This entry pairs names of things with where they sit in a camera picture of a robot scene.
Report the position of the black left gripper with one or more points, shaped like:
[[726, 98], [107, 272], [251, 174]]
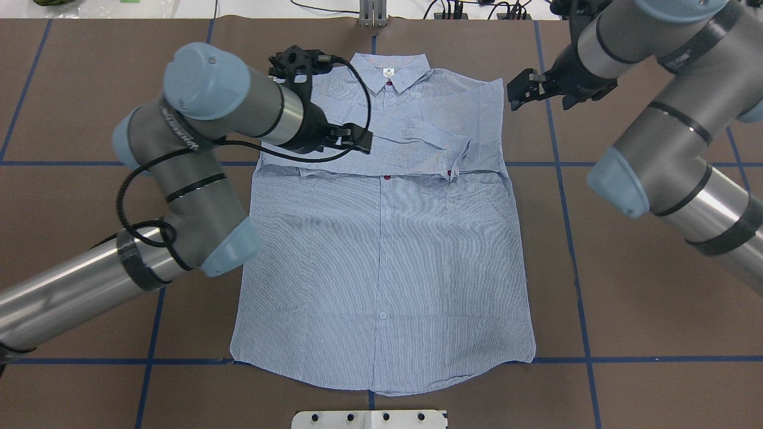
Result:
[[312, 127]]

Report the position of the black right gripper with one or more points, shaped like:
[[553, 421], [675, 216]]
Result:
[[574, 77]]

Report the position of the light blue striped shirt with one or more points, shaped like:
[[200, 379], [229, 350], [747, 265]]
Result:
[[400, 271]]

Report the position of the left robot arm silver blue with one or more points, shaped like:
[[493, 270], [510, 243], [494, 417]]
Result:
[[177, 208]]

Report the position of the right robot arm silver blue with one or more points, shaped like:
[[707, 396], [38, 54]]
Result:
[[657, 166]]

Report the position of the green fabric pouch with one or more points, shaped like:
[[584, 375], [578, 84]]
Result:
[[52, 3]]

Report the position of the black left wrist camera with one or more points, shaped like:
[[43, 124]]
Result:
[[296, 67]]

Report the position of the aluminium frame post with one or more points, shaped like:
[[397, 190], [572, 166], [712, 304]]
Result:
[[373, 13]]

